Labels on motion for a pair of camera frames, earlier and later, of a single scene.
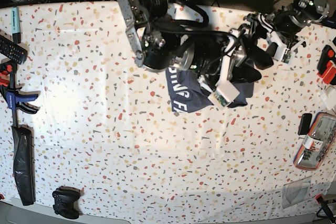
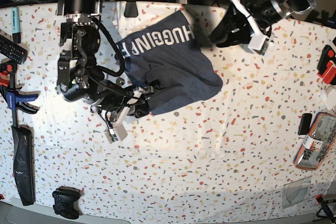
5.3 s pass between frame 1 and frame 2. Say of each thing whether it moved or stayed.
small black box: stayed
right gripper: moved
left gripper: moved
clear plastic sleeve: stayed
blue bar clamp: stayed
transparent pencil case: stayed
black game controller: stayed
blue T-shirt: moved
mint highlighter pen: stayed
